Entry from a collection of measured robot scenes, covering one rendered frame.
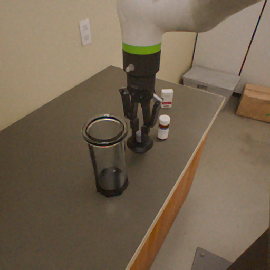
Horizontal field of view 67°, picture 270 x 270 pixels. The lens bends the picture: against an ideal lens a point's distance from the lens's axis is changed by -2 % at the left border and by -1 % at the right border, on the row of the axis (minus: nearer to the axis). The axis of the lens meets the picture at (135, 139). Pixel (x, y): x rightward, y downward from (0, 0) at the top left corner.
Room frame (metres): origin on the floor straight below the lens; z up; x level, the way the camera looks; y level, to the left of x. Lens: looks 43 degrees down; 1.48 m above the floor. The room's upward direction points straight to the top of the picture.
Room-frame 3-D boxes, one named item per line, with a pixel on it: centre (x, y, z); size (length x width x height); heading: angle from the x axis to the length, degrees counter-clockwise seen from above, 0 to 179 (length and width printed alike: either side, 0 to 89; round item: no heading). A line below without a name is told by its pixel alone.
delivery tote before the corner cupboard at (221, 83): (2.35, -0.93, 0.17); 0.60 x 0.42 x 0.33; 56
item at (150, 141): (0.51, -0.02, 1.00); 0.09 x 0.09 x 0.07
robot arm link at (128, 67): (0.50, -0.01, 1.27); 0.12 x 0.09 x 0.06; 148
